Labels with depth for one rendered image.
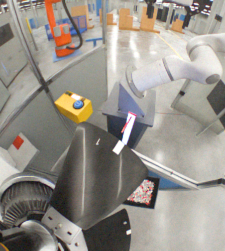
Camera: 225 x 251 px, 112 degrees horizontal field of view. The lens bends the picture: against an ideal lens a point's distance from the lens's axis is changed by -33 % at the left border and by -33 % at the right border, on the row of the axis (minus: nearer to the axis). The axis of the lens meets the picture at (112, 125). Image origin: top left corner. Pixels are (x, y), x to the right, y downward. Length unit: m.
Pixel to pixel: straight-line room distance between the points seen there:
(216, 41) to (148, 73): 0.35
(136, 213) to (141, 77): 1.42
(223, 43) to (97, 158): 0.60
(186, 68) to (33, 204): 0.68
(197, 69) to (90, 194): 0.51
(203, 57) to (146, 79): 0.27
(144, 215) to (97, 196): 1.32
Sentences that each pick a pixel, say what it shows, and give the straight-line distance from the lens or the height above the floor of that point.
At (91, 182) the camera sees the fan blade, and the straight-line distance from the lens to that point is 0.26.
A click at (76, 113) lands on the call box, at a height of 1.07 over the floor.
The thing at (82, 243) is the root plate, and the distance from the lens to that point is 0.41.
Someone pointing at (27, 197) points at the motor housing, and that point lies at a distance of 0.37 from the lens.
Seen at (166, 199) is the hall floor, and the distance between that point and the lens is 1.63.
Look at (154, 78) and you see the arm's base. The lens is 0.54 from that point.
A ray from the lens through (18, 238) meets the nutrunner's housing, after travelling 0.19.
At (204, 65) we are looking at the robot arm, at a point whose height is 1.32.
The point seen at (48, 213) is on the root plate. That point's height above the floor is 1.18.
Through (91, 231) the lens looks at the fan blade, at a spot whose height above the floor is 1.06.
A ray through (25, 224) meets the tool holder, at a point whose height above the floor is 1.28.
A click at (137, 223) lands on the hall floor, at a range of 1.57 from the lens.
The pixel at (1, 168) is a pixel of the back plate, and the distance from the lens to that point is 0.46.
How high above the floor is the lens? 1.45
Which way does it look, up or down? 60 degrees down
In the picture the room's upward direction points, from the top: 2 degrees clockwise
